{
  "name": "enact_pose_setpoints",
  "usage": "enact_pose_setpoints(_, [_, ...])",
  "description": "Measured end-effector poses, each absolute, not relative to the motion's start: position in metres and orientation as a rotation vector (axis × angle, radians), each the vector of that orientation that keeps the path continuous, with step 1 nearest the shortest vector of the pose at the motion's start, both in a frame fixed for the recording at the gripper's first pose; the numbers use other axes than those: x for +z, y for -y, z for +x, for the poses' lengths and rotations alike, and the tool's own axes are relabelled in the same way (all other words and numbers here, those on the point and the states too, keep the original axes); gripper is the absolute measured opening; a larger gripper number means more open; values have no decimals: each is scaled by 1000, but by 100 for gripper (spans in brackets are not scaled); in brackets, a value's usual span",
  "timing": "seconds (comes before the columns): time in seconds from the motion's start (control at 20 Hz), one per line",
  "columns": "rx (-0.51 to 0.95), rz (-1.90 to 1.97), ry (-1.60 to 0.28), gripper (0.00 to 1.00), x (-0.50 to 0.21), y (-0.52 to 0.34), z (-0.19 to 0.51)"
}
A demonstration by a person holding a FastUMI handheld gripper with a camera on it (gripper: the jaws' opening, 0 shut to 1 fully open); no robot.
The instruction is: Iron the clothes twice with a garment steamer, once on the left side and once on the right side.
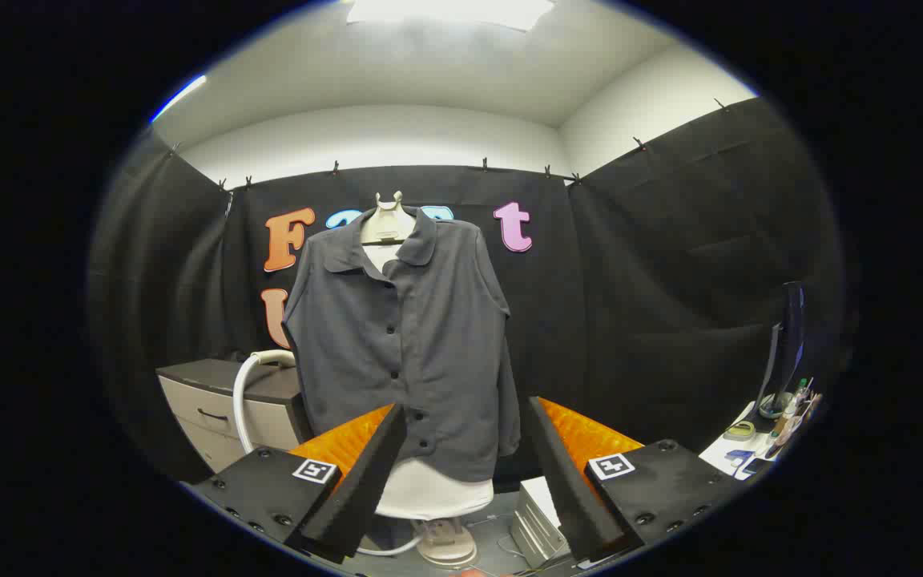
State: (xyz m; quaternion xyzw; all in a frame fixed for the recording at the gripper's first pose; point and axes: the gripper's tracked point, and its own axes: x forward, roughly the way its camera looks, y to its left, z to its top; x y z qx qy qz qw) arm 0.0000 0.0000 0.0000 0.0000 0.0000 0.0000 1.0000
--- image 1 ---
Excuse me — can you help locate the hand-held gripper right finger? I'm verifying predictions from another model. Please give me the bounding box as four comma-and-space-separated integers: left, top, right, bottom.
527, 396, 739, 563

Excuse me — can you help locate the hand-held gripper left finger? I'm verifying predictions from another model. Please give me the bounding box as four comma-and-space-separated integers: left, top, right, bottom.
189, 403, 408, 564

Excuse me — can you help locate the grey button shirt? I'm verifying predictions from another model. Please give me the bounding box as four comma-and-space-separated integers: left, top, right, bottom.
282, 207, 522, 483

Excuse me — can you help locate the white ribbed box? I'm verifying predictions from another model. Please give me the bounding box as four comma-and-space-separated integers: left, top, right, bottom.
510, 477, 573, 570

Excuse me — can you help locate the white mannequin torso stand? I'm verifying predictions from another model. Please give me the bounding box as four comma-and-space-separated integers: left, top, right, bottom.
360, 191, 494, 570

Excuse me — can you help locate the white table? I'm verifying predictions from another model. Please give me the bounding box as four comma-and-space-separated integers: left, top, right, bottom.
698, 401, 811, 482

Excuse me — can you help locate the grey cabinet with dark top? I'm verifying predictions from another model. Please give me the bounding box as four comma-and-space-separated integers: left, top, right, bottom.
155, 358, 314, 474

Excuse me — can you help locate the black backdrop cloth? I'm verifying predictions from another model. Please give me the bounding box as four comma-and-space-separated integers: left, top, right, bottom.
87, 96, 845, 486

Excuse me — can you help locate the black computer monitor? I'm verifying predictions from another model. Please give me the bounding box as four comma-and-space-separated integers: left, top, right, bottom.
752, 280, 807, 420

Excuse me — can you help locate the long ceiling light strip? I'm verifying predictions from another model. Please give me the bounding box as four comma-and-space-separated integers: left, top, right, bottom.
151, 75, 208, 123

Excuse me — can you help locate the square ceiling light panel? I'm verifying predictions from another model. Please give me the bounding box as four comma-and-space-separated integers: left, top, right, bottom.
347, 0, 554, 31

